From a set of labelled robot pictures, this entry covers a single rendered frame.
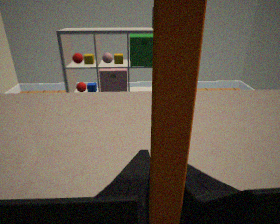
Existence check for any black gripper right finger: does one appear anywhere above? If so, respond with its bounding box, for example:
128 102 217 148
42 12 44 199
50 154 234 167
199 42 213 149
179 164 280 224

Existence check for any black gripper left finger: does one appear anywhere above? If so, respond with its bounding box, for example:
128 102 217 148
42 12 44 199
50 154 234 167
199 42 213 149
0 150 150 224

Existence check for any orange handle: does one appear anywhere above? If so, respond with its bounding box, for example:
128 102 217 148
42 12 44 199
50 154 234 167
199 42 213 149
149 0 207 224

